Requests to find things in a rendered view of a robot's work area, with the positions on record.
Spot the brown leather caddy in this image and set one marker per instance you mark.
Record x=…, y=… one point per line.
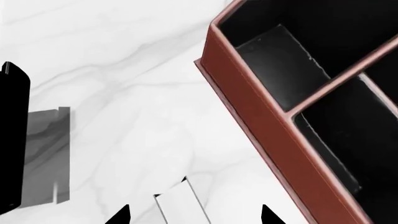
x=264, y=121

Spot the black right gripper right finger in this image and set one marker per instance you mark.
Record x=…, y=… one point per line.
x=270, y=217

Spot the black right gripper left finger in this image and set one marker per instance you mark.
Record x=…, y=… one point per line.
x=121, y=217

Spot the white rectangular card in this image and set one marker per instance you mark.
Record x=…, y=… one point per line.
x=180, y=205

